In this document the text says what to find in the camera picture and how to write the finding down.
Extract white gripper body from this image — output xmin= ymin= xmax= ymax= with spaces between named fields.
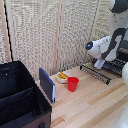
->
xmin=92 ymin=57 xmax=107 ymax=71

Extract red plastic cup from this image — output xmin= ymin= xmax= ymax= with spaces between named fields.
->
xmin=67 ymin=76 xmax=80 ymax=93

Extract yellow food pieces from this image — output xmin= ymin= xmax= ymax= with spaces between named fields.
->
xmin=57 ymin=72 xmax=70 ymax=81

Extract white bowl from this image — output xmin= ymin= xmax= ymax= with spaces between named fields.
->
xmin=55 ymin=70 xmax=72 ymax=85

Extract blue book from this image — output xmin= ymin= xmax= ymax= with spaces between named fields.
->
xmin=38 ymin=67 xmax=57 ymax=104

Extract beige woven folding screen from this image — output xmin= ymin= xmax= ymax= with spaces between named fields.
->
xmin=0 ymin=0 xmax=116 ymax=81

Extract black fabric storage bag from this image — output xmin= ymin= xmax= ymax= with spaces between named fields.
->
xmin=0 ymin=60 xmax=53 ymax=128

